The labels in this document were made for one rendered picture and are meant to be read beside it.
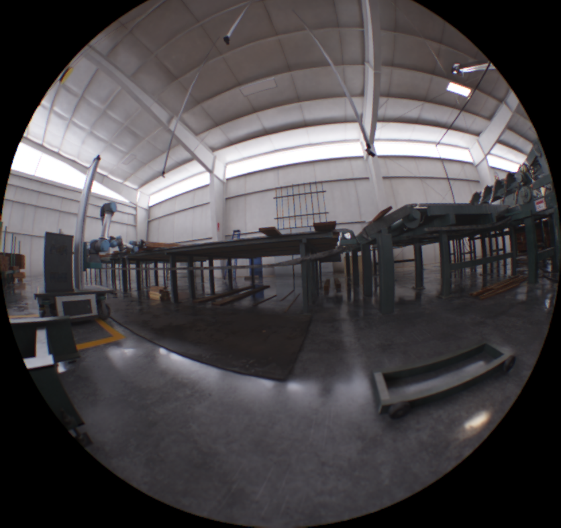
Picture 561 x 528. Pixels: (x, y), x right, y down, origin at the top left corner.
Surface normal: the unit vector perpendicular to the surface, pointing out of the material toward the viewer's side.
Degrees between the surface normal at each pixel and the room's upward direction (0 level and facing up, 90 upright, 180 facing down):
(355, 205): 90
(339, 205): 91
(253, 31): 178
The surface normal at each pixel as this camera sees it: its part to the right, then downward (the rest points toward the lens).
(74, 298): 0.97, -0.07
